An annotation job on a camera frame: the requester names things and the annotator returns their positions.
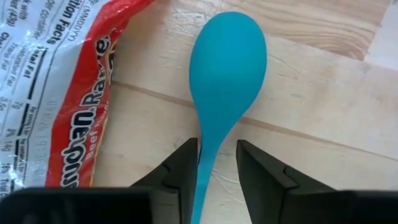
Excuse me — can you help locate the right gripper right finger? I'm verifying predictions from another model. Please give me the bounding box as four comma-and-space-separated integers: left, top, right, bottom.
236, 139, 336, 224

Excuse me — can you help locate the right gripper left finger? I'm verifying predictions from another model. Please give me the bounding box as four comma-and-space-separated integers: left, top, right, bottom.
130, 138, 199, 224

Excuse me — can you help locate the teal plastic spoon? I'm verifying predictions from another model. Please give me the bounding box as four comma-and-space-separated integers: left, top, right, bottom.
188, 11, 268, 224

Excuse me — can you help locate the red ramen noodle packet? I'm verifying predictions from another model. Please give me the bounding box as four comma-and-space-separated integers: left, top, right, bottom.
0, 0, 155, 200

